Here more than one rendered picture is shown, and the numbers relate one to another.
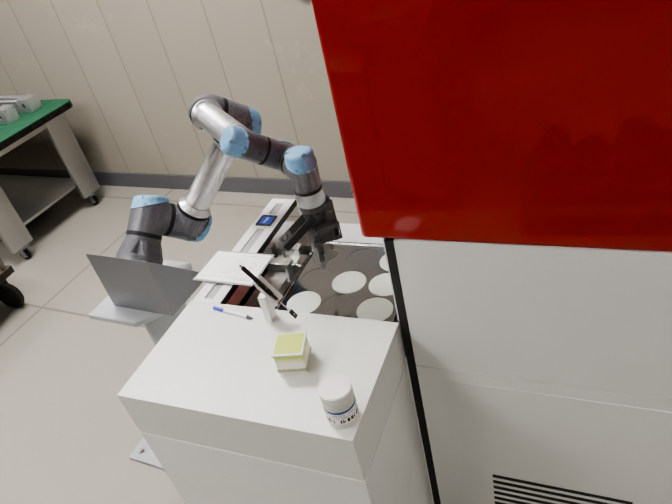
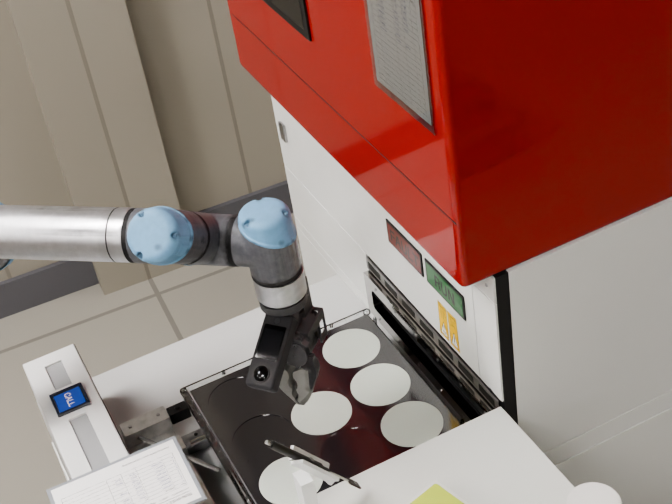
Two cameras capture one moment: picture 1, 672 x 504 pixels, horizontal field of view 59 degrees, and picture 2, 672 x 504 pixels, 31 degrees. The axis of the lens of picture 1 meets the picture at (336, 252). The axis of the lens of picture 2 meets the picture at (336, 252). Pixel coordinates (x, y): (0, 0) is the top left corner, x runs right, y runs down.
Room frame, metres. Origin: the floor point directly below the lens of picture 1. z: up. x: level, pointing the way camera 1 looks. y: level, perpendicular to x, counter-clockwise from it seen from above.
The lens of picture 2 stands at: (0.38, 1.02, 2.31)
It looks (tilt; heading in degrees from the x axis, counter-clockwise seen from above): 37 degrees down; 311
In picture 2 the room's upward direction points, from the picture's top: 10 degrees counter-clockwise
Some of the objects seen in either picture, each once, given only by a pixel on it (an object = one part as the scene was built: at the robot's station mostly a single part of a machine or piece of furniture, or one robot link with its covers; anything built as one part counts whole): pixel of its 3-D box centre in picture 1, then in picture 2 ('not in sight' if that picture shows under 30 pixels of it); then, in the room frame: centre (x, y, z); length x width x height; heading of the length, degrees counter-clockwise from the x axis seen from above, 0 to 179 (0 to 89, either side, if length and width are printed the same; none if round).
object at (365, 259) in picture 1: (351, 282); (323, 411); (1.36, -0.02, 0.90); 0.34 x 0.34 x 0.01; 61
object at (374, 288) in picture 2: not in sight; (429, 357); (1.27, -0.21, 0.89); 0.44 x 0.02 x 0.10; 151
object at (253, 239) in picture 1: (254, 262); (104, 481); (1.59, 0.26, 0.89); 0.55 x 0.09 x 0.14; 151
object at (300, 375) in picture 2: (328, 256); (310, 376); (1.33, 0.02, 1.03); 0.06 x 0.03 x 0.09; 103
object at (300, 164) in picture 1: (302, 169); (268, 241); (1.35, 0.03, 1.29); 0.09 x 0.08 x 0.11; 20
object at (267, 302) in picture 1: (270, 300); (315, 480); (1.20, 0.19, 1.03); 0.06 x 0.04 x 0.13; 61
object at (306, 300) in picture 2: (319, 221); (290, 322); (1.35, 0.02, 1.13); 0.09 x 0.08 x 0.12; 103
